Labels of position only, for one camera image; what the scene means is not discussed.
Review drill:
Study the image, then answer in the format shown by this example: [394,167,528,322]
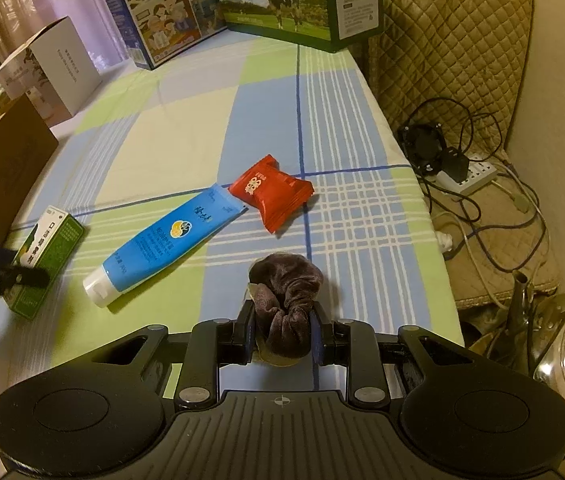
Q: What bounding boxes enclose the green white spray box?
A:
[5,206,85,320]

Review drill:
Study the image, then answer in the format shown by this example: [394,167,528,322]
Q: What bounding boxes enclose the dark velvet scrunchie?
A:
[248,252,323,367]

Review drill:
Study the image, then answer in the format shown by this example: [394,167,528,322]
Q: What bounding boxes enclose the blue hand cream tube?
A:
[83,184,247,308]

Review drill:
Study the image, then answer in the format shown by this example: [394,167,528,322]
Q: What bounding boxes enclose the red snack packet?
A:
[229,154,314,234]

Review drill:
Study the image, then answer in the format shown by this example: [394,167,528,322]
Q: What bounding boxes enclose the checkered tablecloth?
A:
[0,32,461,392]

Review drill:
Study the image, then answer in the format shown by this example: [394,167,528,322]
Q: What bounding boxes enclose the steel kettle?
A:
[471,272,565,400]

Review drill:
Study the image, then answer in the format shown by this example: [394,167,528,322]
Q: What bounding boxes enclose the white humidifier box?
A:
[0,16,101,127]

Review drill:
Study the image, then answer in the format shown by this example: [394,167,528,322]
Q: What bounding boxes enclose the white power strip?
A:
[435,162,497,196]

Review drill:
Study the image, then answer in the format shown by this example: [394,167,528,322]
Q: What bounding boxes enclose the quilted beige chair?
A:
[368,0,534,153]

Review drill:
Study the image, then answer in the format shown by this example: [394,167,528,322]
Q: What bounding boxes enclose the blue milk carton box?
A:
[104,0,226,70]

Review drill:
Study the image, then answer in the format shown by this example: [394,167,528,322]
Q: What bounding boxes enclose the black cables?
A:
[395,96,563,311]

